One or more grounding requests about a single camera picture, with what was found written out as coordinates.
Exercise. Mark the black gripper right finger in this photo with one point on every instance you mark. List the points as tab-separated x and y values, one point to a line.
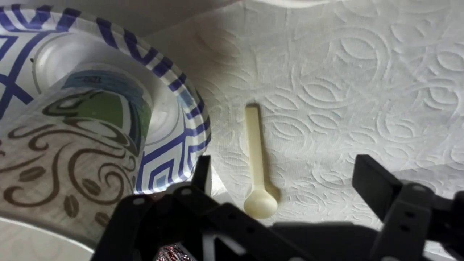
376	184

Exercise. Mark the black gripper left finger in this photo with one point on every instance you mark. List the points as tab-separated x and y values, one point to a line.
202	177

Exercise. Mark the cream plastic spoon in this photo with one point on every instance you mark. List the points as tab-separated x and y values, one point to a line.
260	203

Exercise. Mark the white paper plate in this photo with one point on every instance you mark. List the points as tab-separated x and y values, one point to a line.
25	242

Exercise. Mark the patterned paper cup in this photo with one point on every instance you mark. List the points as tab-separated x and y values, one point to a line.
75	154

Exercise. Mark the blue patterned paper saucer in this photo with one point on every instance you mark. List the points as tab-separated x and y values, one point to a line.
181	125

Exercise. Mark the folded white paper towel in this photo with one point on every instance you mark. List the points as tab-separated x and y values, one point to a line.
341	78

